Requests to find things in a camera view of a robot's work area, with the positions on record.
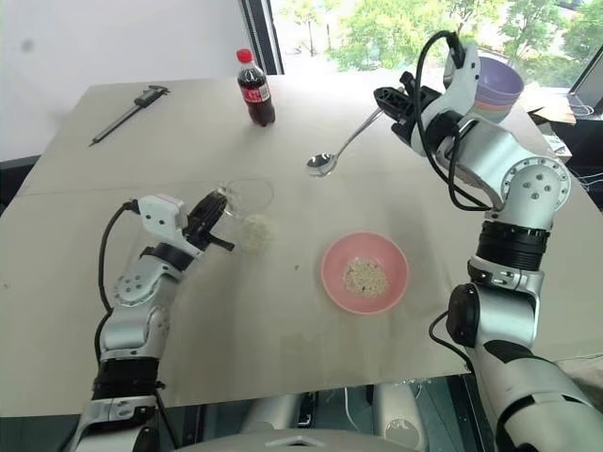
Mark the brown cardboard box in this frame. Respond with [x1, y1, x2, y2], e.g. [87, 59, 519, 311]
[526, 90, 579, 126]

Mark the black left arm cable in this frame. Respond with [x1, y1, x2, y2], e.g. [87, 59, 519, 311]
[95, 199, 142, 313]

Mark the thin white cable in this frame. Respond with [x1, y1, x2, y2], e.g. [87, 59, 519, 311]
[342, 385, 374, 430]

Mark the clear glass mug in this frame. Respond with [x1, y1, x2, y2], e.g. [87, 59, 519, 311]
[214, 176, 280, 255]

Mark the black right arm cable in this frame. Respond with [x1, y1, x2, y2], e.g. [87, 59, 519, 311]
[413, 29, 494, 212]

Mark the pale pink plastic bowl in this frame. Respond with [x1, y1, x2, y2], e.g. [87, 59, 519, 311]
[473, 97, 514, 125]

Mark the silver robot body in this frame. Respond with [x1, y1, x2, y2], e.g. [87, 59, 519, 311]
[177, 381, 431, 452]

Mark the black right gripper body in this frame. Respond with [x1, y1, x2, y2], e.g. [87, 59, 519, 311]
[390, 84, 447, 141]

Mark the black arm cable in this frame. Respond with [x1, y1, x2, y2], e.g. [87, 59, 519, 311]
[413, 29, 494, 212]
[95, 199, 142, 313]

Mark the purple plastic bowl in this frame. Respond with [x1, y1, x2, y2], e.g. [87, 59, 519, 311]
[473, 55, 526, 104]

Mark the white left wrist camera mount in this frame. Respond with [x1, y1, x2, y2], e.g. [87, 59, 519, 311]
[133, 194, 188, 247]

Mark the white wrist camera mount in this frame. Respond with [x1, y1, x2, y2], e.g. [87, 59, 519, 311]
[133, 194, 188, 247]
[408, 40, 481, 156]

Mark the cola bottle with red cap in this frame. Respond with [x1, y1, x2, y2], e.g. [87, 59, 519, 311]
[235, 48, 277, 128]

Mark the oatmeal heap in bowl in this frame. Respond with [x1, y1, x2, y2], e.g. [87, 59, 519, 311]
[342, 257, 391, 296]

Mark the dark grey vernier caliper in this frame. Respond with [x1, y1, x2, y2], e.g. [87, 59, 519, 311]
[89, 84, 172, 147]

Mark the silver metal spoon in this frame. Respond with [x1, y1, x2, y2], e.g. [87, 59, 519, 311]
[304, 107, 385, 179]

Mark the black window frame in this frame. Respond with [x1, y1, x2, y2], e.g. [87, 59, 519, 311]
[239, 0, 285, 76]

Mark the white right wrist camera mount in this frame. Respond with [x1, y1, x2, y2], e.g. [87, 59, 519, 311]
[408, 40, 481, 156]

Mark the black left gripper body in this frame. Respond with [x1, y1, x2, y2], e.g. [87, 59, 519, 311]
[182, 210, 216, 251]

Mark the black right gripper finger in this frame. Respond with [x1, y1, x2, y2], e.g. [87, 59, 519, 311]
[372, 86, 411, 120]
[388, 117, 416, 143]

